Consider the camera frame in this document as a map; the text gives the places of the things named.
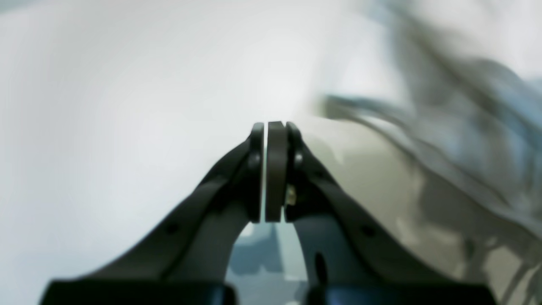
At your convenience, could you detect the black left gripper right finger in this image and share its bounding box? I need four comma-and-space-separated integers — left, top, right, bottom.
265, 122, 496, 305

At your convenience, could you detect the white graphic t-shirt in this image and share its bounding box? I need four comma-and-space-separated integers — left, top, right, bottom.
323, 0, 541, 238

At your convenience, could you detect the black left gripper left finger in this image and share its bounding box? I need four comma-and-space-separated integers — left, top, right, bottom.
41, 123, 265, 305

